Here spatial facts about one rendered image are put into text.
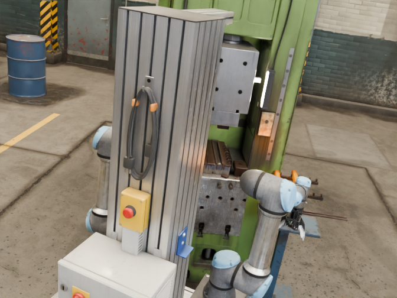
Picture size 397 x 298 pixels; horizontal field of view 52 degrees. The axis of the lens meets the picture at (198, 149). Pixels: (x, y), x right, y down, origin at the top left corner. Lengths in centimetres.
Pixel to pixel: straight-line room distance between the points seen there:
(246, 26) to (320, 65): 609
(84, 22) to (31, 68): 268
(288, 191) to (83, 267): 78
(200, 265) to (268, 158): 95
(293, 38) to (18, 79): 507
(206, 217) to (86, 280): 161
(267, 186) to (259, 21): 135
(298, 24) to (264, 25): 21
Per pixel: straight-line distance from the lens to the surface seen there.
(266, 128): 283
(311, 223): 284
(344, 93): 888
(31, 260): 344
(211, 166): 275
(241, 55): 254
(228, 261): 180
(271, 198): 159
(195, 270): 317
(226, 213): 288
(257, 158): 293
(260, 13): 267
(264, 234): 167
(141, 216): 135
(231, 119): 264
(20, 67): 692
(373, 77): 892
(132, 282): 137
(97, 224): 201
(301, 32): 275
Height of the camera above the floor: 215
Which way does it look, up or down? 23 degrees down
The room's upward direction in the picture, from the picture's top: 8 degrees clockwise
